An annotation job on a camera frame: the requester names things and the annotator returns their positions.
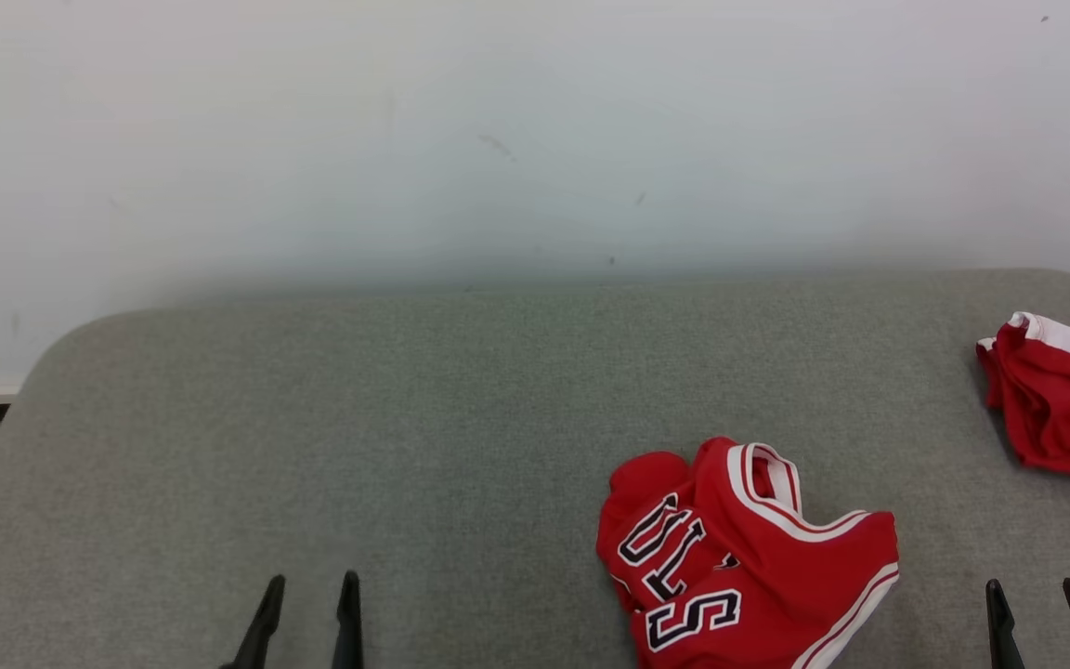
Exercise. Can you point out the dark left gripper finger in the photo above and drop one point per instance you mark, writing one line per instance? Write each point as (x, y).
(261, 632)
(349, 632)

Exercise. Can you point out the red shorts with white trim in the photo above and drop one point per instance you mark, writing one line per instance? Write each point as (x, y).
(1064, 418)

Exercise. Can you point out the red Bulls basketball jersey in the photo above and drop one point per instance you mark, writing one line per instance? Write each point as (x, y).
(776, 576)

